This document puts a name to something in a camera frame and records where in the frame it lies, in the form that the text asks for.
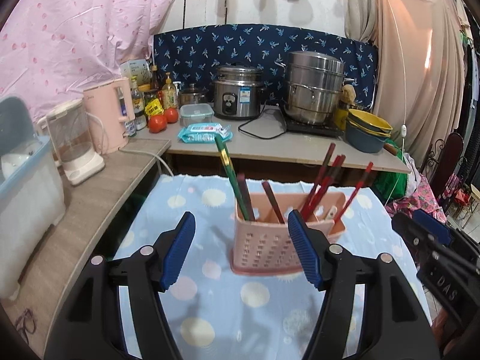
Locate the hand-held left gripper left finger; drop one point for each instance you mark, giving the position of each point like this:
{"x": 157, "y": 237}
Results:
{"x": 179, "y": 251}

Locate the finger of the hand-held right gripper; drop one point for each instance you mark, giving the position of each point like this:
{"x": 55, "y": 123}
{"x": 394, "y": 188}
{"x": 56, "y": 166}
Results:
{"x": 407, "y": 228}
{"x": 433, "y": 223}

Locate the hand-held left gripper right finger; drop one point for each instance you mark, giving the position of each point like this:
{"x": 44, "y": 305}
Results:
{"x": 303, "y": 249}

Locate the pink plastic utensil holder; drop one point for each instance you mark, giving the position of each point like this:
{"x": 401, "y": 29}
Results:
{"x": 270, "y": 243}

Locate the brown chopstick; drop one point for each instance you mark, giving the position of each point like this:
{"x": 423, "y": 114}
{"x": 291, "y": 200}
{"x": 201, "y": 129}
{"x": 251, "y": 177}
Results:
{"x": 272, "y": 198}

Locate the dark red chopstick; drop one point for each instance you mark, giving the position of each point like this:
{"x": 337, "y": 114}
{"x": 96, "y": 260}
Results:
{"x": 326, "y": 159}

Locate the pink floral cloth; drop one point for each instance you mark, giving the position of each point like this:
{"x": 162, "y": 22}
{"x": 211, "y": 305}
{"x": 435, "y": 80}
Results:
{"x": 423, "y": 195}

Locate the small wooden stool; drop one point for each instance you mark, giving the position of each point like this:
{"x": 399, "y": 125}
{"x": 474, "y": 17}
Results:
{"x": 470, "y": 202}

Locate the green bag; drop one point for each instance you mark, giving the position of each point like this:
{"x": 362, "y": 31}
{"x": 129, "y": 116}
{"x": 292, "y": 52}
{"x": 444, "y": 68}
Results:
{"x": 390, "y": 172}

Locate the blue polka dot tablecloth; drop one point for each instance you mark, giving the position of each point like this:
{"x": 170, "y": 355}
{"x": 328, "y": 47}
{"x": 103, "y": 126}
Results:
{"x": 210, "y": 307}

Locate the dark red metal chair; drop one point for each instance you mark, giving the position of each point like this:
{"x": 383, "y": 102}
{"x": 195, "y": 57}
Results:
{"x": 448, "y": 157}

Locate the blue bowl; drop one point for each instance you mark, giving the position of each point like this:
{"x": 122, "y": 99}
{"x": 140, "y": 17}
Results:
{"x": 365, "y": 142}

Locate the green chopstick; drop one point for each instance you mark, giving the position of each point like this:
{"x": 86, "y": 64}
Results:
{"x": 227, "y": 161}

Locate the yellow bowl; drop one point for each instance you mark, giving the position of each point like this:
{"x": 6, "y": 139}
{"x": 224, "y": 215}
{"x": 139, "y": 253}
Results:
{"x": 369, "y": 122}

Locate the black induction cooker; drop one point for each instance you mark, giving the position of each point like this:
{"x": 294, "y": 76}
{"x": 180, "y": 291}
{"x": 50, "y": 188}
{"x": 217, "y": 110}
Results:
{"x": 315, "y": 130}

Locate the blue wet wipes pack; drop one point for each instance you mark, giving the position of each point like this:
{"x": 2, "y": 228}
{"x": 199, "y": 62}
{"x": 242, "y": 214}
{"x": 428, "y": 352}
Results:
{"x": 204, "y": 133}

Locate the red tomato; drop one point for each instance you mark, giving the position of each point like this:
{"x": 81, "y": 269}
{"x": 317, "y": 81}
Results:
{"x": 157, "y": 123}
{"x": 171, "y": 115}

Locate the yellow jar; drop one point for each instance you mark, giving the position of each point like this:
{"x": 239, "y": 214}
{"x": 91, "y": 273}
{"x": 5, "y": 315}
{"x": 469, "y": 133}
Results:
{"x": 340, "y": 116}

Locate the hanging dark clothes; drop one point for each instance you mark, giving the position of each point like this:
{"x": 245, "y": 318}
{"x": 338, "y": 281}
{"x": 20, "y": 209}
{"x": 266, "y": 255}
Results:
{"x": 471, "y": 93}

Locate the clear food container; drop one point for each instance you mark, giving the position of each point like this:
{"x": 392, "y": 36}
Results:
{"x": 197, "y": 115}

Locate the yellow snack packet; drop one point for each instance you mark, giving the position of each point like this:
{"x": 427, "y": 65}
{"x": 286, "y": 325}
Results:
{"x": 153, "y": 108}

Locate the brown loofah sponge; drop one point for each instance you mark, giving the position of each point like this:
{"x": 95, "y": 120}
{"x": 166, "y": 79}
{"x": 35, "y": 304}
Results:
{"x": 348, "y": 93}

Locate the white label sauce bottle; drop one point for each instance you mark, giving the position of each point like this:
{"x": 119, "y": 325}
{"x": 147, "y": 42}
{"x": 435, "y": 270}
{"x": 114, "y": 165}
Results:
{"x": 138, "y": 105}

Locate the pink electric kettle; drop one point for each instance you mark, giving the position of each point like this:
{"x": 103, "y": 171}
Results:
{"x": 107, "y": 116}

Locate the white dish rack box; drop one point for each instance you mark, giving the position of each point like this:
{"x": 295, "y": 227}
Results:
{"x": 30, "y": 213}

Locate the small steel pot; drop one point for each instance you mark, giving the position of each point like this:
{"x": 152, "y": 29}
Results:
{"x": 193, "y": 96}

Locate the yellow pump soap bottle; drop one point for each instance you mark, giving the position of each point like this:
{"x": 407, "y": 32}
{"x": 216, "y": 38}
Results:
{"x": 169, "y": 95}

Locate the dark lidded jar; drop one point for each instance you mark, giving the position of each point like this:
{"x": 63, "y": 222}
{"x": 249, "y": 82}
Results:
{"x": 150, "y": 95}

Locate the steel steamer pot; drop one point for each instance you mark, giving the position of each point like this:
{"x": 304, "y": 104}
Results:
{"x": 313, "y": 90}

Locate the beige curtain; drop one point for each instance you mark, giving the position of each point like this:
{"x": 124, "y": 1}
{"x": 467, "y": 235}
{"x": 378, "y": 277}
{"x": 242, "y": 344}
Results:
{"x": 416, "y": 63}

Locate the steel rice cooker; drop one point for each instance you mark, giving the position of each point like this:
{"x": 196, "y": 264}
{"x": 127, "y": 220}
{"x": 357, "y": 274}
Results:
{"x": 238, "y": 97}

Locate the dark sauce bottle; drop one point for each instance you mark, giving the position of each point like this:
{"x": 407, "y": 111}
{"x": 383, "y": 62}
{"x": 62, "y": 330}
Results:
{"x": 154, "y": 78}

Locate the white bowl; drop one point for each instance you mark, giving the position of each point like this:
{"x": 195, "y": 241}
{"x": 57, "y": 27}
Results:
{"x": 17, "y": 165}

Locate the pale green carton box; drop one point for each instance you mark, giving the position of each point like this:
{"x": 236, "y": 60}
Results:
{"x": 134, "y": 70}

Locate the navy floral cloth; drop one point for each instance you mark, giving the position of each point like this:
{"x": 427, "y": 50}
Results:
{"x": 232, "y": 45}

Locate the pink spotted curtain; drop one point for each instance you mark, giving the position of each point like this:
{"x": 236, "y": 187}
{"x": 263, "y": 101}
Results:
{"x": 82, "y": 26}

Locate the dark frame eyeglasses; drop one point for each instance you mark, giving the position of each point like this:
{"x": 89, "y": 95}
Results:
{"x": 25, "y": 324}

